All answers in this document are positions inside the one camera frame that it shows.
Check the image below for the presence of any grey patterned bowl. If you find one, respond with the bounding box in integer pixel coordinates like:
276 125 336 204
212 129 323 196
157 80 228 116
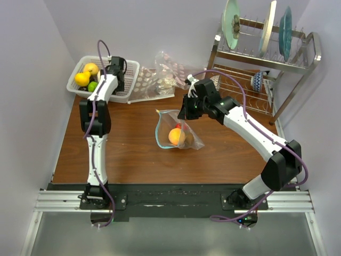
210 75 221 91

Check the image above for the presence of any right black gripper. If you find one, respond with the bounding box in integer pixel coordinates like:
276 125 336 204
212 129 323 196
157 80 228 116
178 93 208 121

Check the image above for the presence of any pile of spotted plastic bags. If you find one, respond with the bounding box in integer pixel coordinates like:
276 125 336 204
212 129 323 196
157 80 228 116
128 51 205 104

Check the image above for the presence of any blue zip top bag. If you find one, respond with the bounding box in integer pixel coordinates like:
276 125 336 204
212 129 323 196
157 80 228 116
155 109 204 150

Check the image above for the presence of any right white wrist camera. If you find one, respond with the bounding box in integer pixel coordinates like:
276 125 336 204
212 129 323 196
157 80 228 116
186 74 199 98

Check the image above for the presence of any teal glass plate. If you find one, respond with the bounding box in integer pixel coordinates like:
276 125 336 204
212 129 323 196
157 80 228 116
278 6 293 62

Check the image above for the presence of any white plastic basket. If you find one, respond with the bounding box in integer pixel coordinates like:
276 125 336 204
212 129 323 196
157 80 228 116
66 55 140 103

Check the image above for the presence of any green lime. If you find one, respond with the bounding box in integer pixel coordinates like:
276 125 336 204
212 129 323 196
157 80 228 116
87 81 98 93

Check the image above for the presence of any yellow apple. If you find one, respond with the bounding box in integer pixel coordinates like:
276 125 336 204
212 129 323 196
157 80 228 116
83 62 99 76

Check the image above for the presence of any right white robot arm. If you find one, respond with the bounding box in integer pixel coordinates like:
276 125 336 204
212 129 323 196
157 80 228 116
178 75 302 210

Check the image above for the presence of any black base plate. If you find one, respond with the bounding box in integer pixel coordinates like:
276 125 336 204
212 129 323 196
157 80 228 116
79 184 268 223

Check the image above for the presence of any orange peach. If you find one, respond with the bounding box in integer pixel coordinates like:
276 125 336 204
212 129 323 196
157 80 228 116
168 128 186 146

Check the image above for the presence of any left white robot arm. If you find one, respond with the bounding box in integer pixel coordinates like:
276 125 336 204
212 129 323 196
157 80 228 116
79 56 127 209

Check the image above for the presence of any brown kiwi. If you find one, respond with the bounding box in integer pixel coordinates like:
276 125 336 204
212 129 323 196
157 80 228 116
185 133 194 147

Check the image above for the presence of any steel dish rack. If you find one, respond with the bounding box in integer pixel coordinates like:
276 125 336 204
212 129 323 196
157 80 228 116
207 18 322 125

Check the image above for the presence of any white cream plate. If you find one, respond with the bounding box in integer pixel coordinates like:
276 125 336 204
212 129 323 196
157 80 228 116
258 1 277 57

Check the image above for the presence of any yellow pear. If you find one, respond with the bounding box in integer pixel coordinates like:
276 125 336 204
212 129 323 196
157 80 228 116
74 71 91 87

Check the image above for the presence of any pale green plate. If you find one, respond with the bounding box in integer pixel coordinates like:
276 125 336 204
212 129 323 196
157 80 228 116
222 0 240 50

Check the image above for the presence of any blue patterned bowl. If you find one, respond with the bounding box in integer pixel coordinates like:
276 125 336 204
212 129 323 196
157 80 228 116
251 71 264 93

